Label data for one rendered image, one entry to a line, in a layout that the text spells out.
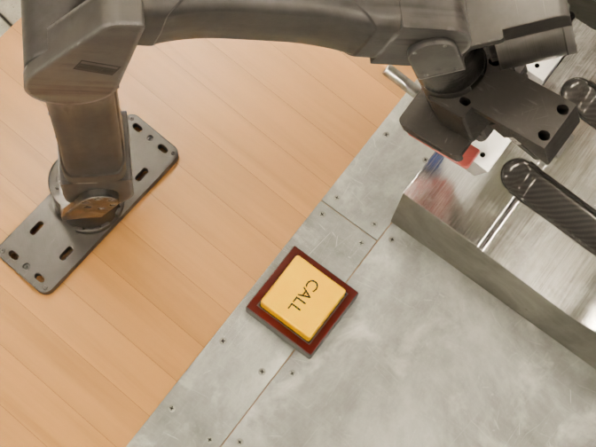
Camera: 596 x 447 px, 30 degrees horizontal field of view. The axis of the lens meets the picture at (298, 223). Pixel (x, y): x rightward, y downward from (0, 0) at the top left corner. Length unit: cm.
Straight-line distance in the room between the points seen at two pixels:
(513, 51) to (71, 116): 34
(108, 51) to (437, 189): 43
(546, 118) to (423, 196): 22
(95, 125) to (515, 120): 33
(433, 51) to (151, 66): 47
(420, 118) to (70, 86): 32
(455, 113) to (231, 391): 37
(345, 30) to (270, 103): 42
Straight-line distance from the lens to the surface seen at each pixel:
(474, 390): 112
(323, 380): 110
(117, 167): 97
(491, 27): 84
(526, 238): 107
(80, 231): 112
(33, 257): 113
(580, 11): 125
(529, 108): 89
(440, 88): 89
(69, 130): 90
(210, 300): 111
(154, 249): 113
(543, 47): 86
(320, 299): 107
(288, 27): 76
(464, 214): 106
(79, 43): 72
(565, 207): 110
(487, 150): 103
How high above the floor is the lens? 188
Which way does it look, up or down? 73 degrees down
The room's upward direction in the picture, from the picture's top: 11 degrees clockwise
